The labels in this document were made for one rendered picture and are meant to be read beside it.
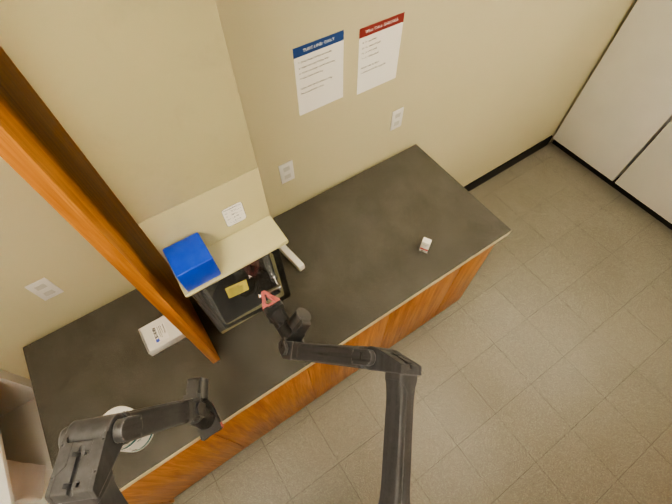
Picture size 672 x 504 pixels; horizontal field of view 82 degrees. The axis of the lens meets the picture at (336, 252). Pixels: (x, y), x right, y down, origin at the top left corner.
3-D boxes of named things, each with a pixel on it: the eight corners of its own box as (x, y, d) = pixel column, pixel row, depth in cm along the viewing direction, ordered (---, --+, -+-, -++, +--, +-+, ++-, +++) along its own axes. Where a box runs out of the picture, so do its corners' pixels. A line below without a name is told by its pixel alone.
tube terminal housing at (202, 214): (197, 288, 167) (105, 160, 102) (263, 253, 177) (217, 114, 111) (221, 334, 156) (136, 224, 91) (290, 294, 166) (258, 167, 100)
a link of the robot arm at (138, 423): (57, 459, 64) (121, 449, 64) (59, 423, 66) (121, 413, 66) (171, 423, 105) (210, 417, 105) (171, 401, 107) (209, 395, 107)
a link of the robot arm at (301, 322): (280, 357, 122) (302, 359, 127) (299, 335, 117) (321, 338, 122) (272, 327, 130) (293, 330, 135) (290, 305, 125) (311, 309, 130)
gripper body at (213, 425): (209, 399, 121) (202, 394, 115) (223, 428, 117) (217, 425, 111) (190, 411, 120) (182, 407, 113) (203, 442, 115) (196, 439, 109)
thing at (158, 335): (142, 332, 157) (137, 329, 154) (179, 312, 162) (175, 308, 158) (152, 356, 152) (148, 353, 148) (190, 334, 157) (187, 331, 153)
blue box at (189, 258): (174, 266, 108) (161, 249, 100) (207, 249, 111) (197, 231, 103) (188, 292, 103) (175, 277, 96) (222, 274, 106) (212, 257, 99)
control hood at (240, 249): (181, 282, 116) (168, 266, 108) (275, 232, 126) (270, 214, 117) (196, 311, 111) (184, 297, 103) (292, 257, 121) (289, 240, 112)
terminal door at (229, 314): (221, 329, 152) (187, 284, 118) (290, 294, 160) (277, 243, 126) (221, 331, 152) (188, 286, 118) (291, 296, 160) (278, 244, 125)
